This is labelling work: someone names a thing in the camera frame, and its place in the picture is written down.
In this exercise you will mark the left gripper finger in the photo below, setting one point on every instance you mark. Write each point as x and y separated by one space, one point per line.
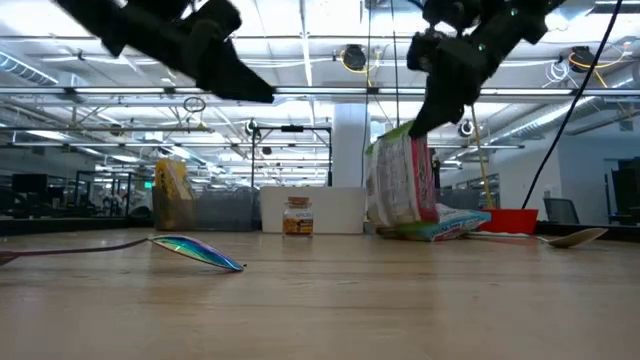
235 80

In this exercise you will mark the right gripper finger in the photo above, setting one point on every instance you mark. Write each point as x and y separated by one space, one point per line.
445 112

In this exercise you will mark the pink green ramen packet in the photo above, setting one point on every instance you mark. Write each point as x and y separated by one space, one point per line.
400 185

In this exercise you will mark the yellow Maruchan ramen packet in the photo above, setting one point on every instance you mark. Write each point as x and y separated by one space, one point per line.
172 185

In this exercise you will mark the small cork-stopper glass jar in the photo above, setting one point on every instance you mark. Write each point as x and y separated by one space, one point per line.
298 220

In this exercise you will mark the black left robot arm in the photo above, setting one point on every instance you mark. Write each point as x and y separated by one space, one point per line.
125 25

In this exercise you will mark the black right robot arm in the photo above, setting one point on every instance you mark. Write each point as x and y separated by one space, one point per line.
510 20

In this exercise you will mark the blue ramen packet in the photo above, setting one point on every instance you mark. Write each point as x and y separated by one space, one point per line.
460 222

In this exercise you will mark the red plastic bowl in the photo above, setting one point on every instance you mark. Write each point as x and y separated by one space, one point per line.
510 222

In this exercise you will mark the white plastic bin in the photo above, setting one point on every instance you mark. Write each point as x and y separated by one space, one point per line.
340 210

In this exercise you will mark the grey office chair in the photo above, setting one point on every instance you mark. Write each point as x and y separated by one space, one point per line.
560 210

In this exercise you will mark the iridescent rainbow spoon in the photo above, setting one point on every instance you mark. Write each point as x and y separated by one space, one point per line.
200 250

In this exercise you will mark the silver metal spoon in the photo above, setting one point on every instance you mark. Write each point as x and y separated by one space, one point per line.
575 237

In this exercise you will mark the black aluminium table frame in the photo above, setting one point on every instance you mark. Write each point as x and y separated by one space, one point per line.
75 226

